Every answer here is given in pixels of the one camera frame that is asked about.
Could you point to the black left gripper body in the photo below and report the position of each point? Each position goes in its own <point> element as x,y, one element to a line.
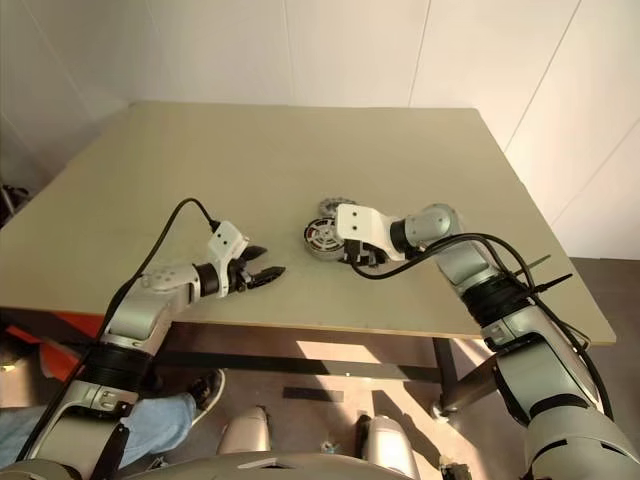
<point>240,277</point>

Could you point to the person's leg in jeans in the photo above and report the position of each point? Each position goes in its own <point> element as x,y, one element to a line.
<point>160,422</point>

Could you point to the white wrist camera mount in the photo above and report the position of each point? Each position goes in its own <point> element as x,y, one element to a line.
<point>360,222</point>
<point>225,240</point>

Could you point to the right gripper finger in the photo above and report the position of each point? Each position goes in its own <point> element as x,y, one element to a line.
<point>351,252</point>

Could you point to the black round disc part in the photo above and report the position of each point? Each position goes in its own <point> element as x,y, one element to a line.
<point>322,234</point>

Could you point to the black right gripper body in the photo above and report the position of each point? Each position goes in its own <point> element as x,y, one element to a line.
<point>372,255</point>

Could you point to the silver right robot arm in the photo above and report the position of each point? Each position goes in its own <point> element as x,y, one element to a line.
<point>530,360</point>

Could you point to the dark patterned sneaker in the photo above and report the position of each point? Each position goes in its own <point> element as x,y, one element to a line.
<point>207,392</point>

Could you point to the grey robot torso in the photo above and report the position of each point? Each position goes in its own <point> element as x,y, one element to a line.
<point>280,470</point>

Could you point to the dark cart at wall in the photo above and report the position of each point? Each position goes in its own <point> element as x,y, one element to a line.
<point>10,199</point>

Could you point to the black table frame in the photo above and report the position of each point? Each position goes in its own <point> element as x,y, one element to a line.
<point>300,364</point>

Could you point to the orange object under table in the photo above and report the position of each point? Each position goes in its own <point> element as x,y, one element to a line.
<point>57,320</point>

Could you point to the small grey toothed gear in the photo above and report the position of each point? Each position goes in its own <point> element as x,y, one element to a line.
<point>330,206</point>

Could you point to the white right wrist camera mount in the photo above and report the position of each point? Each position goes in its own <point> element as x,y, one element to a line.
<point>360,222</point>

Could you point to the silver rounded robot leg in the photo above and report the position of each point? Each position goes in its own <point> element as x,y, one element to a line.
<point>387,442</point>
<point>248,430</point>

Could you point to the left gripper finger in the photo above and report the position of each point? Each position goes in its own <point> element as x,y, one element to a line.
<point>256,252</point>
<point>267,276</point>

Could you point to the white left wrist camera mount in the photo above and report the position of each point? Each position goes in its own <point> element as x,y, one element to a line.
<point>225,240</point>

